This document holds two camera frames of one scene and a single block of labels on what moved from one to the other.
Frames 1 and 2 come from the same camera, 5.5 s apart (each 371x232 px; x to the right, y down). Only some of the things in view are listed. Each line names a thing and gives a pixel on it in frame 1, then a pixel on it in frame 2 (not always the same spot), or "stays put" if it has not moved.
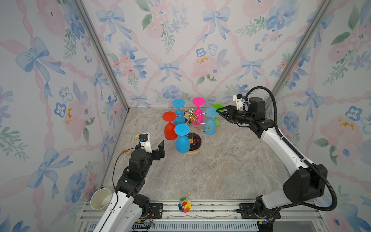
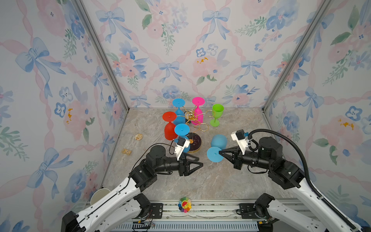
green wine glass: [217, 119] stays put
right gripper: [230, 112] -> [237, 162]
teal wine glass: [209, 125] -> [219, 142]
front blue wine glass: [182, 140] stays put
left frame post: [113, 70] stays put
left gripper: [156, 156] -> [187, 173]
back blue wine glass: [179, 102] stays put
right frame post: [297, 52] stays put
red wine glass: [169, 133] stays put
